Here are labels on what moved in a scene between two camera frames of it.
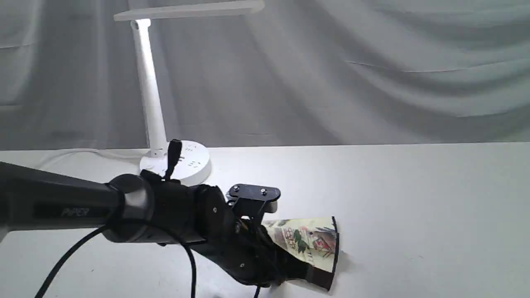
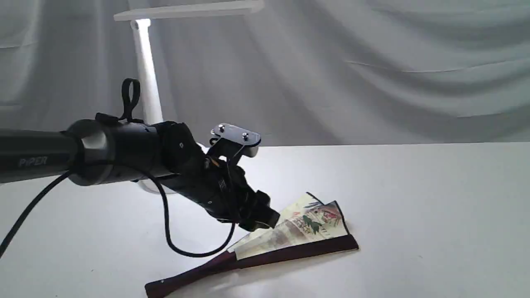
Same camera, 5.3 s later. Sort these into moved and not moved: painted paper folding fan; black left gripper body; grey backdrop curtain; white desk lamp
Moved: black left gripper body; painted paper folding fan
Not moved: grey backdrop curtain; white desk lamp
